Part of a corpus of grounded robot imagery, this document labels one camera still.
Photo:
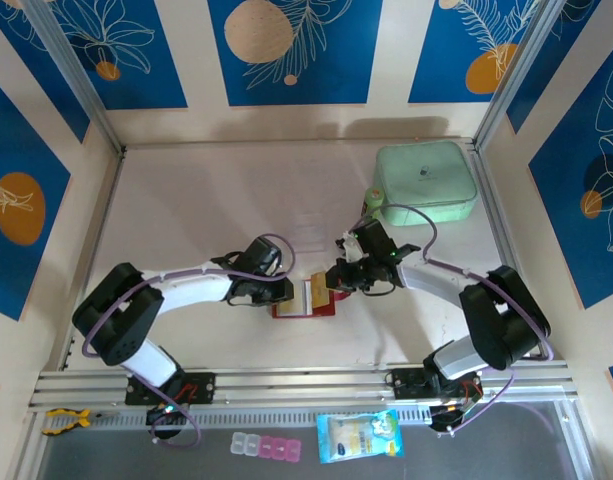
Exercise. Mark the gold credit card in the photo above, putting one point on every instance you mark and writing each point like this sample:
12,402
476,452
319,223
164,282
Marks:
318,295

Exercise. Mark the red card holder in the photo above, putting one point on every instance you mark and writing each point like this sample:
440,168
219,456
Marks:
326,312

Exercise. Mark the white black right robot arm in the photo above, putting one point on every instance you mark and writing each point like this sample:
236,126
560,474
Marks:
431,280

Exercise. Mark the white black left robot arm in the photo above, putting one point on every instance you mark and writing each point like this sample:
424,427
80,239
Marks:
196,287

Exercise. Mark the small green bottle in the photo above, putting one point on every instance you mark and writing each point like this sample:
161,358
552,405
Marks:
373,197

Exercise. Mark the mint green zip case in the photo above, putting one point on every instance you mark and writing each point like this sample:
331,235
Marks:
426,175

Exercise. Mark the pink white pill organizer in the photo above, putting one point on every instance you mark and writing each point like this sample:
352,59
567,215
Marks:
266,446

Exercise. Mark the blue white snack packet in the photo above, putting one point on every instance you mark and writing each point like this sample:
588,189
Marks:
358,437

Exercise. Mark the wide aluminium rail beam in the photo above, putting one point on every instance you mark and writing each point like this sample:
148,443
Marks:
306,382

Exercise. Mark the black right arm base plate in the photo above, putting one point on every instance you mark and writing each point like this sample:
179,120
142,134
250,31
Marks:
406,385

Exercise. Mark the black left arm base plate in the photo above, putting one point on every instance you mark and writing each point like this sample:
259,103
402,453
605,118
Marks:
201,387

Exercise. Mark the aluminium side rail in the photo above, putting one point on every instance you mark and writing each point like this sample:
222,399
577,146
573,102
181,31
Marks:
503,250

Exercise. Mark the aluminium frame post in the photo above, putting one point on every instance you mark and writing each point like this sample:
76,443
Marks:
516,75
76,75

